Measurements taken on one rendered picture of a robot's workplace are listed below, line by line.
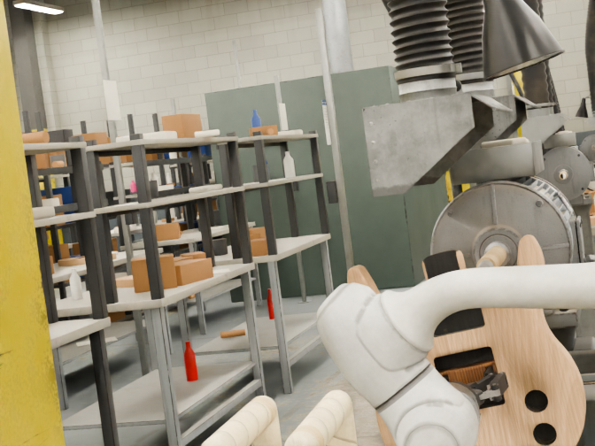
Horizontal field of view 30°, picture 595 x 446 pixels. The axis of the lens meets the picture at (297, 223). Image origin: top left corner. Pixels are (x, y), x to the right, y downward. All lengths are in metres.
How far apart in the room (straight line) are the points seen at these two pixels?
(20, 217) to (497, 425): 0.96
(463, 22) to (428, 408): 1.14
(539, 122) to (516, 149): 3.01
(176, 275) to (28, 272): 3.69
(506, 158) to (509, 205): 0.10
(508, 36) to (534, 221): 0.37
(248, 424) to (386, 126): 0.76
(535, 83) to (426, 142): 3.50
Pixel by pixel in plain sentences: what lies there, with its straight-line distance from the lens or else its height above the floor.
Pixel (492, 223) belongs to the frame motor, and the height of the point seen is 1.30.
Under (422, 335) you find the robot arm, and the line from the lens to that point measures 1.52.
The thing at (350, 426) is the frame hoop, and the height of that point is 1.18.
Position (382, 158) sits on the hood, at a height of 1.44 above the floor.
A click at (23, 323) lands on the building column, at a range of 2.15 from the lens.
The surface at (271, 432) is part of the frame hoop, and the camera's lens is 1.19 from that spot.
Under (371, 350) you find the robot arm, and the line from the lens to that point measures 1.52.
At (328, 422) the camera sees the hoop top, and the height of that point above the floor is 1.20.
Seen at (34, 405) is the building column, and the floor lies 1.07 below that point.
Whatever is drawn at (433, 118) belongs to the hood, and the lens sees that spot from 1.74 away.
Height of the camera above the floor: 1.45
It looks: 3 degrees down
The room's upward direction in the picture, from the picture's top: 7 degrees counter-clockwise
